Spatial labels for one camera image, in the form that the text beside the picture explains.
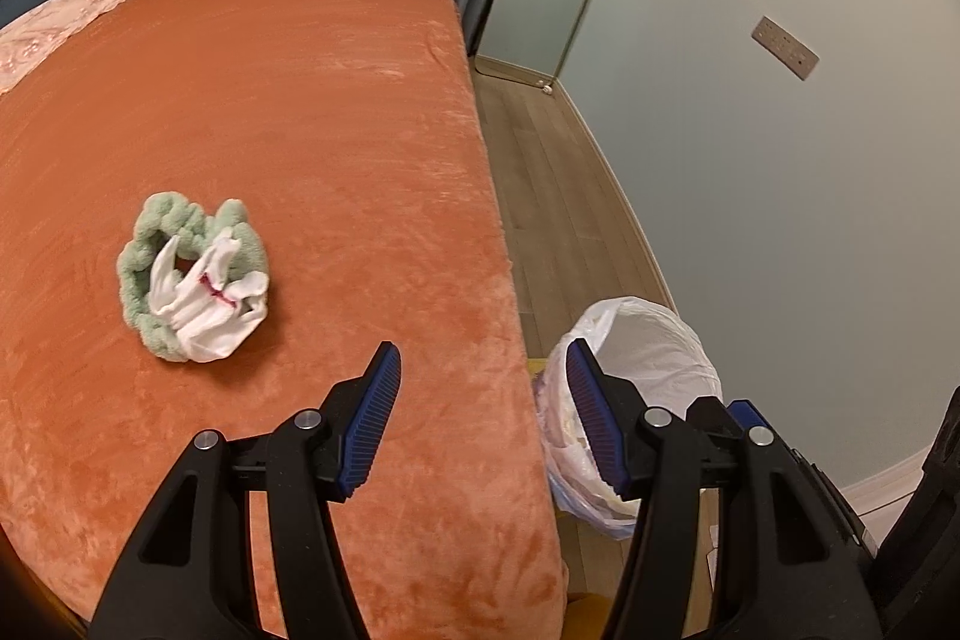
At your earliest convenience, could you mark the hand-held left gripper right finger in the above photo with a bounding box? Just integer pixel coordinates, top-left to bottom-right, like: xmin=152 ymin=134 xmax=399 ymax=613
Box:
xmin=564 ymin=338 xmax=887 ymax=640

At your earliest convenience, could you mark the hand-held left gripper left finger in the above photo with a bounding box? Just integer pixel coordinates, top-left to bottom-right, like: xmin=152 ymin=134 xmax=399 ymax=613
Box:
xmin=88 ymin=340 xmax=404 ymax=640

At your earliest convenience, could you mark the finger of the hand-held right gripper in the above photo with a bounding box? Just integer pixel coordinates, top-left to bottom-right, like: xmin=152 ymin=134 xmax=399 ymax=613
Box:
xmin=688 ymin=395 xmax=880 ymax=563

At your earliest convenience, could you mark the white plastic trash bag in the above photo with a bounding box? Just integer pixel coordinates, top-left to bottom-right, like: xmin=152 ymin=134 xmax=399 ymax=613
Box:
xmin=534 ymin=297 xmax=725 ymax=522

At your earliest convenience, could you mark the white cloth with red mark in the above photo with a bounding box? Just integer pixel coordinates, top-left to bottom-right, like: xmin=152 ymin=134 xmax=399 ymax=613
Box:
xmin=146 ymin=231 xmax=269 ymax=363

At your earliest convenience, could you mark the yellow object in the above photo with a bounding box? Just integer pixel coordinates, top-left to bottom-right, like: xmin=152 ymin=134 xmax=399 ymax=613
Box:
xmin=566 ymin=595 xmax=610 ymax=640

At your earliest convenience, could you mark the orange plush blanket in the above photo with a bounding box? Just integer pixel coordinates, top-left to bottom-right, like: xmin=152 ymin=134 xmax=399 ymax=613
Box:
xmin=0 ymin=0 xmax=571 ymax=640

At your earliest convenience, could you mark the green fluffy sock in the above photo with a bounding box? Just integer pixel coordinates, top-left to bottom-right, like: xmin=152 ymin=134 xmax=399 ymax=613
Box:
xmin=116 ymin=194 xmax=272 ymax=362

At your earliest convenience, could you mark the pink quilted bedcover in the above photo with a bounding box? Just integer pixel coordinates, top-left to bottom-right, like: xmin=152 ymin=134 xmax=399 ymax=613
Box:
xmin=0 ymin=0 xmax=143 ymax=97

